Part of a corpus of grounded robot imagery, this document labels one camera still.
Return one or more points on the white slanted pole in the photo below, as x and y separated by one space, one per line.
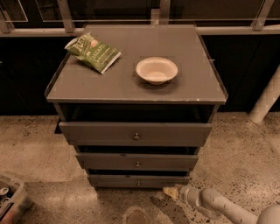
267 99

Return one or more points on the round floor drain cover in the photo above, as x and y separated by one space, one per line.
135 215

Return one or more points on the grey middle drawer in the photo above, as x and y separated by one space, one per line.
136 158

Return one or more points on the white paper bowl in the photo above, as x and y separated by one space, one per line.
156 70

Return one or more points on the grey bottom drawer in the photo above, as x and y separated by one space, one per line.
136 179

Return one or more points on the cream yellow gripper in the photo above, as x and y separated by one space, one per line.
184 193

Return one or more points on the metal window railing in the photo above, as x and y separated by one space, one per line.
43 18

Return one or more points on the green chip bag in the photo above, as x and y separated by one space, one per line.
93 52

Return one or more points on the grey drawer cabinet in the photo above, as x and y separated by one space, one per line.
197 84

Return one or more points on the grey top drawer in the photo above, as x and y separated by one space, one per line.
136 125

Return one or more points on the grey drawer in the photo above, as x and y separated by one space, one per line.
136 179
136 158
136 125

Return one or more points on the clear plastic storage bin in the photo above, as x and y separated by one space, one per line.
14 199

